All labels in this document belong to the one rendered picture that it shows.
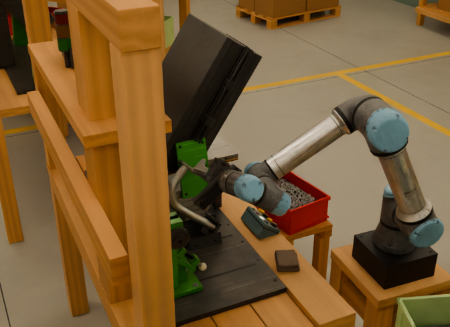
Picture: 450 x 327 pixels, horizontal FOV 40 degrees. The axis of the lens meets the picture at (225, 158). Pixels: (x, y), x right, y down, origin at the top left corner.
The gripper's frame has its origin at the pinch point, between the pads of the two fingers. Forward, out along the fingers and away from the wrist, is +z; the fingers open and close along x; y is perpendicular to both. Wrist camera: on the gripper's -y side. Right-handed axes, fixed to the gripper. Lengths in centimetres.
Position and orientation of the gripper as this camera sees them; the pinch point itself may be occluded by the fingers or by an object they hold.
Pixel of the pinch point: (199, 177)
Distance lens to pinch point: 207.6
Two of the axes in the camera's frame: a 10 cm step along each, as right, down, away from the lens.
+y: 5.4, -8.3, 1.5
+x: -7.3, -5.5, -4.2
